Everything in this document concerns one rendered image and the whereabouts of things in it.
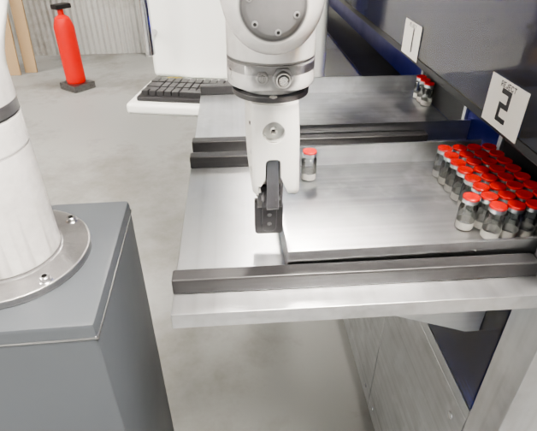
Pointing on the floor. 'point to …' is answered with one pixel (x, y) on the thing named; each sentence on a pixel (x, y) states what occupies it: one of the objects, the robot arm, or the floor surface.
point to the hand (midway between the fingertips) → (268, 215)
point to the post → (523, 360)
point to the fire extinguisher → (69, 52)
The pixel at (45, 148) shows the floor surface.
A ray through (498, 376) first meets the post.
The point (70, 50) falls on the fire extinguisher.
